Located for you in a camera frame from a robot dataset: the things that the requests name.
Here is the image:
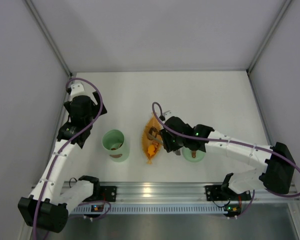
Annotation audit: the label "metal tongs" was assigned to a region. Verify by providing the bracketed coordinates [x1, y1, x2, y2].
[147, 129, 181, 156]

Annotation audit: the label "brown food piece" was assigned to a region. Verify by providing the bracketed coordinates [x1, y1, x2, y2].
[148, 126, 160, 136]

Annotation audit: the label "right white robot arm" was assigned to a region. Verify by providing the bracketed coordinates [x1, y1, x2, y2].
[159, 116, 295, 195]

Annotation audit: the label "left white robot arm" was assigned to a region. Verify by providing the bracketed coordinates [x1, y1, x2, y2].
[17, 91, 107, 233]

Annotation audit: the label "orange boat-shaped tray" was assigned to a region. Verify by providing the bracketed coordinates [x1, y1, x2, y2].
[141, 113, 162, 165]

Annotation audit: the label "orange food piece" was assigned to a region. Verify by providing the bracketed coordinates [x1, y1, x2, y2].
[147, 145, 156, 157]

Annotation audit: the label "green cup container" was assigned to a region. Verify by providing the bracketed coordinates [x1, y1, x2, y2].
[102, 129, 130, 163]

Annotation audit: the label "right controller board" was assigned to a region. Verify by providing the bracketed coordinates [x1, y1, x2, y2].
[223, 205, 242, 220]

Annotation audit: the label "controller board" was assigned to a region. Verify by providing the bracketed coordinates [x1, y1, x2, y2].
[83, 204, 105, 222]
[223, 205, 242, 220]

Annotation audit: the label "left controller board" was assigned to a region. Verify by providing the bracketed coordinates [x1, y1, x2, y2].
[83, 204, 105, 222]

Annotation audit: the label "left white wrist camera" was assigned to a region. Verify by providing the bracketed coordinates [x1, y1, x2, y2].
[66, 83, 86, 98]

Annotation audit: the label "green lid with handle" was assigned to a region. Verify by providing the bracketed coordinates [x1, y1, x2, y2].
[182, 147, 206, 163]

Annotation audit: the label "aluminium mounting rail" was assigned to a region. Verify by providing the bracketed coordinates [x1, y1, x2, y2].
[31, 181, 300, 205]

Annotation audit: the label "grey slotted cable duct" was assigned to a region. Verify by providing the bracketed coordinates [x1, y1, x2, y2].
[71, 204, 226, 215]

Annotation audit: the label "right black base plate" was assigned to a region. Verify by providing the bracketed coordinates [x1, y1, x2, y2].
[204, 184, 252, 202]

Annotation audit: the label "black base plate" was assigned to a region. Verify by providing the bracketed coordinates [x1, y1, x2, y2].
[204, 184, 252, 202]
[88, 185, 117, 202]

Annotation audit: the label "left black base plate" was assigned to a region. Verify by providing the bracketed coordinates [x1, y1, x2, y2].
[88, 185, 117, 202]

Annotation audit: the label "left aluminium frame post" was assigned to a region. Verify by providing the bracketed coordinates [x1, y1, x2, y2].
[23, 0, 73, 78]

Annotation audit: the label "aluminium frame post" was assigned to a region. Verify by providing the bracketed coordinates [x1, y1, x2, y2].
[247, 0, 295, 74]
[23, 0, 73, 78]

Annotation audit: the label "right aluminium frame post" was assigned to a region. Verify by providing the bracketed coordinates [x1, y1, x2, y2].
[247, 0, 295, 74]

